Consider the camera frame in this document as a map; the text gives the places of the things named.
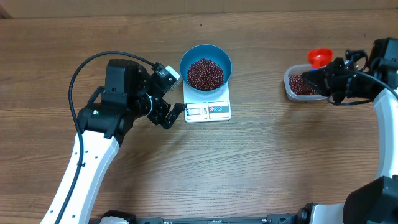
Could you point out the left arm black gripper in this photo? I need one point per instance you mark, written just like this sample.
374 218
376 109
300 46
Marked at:
163 107

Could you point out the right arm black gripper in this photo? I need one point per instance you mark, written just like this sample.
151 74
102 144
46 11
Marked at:
324 80

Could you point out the orange measuring scoop blue handle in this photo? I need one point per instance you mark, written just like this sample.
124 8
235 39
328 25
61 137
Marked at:
320 57

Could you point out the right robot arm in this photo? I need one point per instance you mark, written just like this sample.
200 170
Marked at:
376 202

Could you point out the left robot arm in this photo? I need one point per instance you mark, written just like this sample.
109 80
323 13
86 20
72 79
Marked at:
129 93

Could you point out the white digital kitchen scale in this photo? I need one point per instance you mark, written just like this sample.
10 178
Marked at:
202 107

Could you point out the red beans in bowl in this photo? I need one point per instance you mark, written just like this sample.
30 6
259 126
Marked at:
205 75

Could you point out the blue metal bowl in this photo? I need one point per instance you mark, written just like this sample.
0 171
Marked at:
210 52

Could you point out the red beans in container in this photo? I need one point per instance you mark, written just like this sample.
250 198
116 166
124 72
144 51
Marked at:
298 86

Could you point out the clear plastic bean container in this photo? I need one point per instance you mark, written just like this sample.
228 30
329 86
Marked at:
298 70

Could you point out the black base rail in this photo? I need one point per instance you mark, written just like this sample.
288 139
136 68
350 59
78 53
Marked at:
270 219

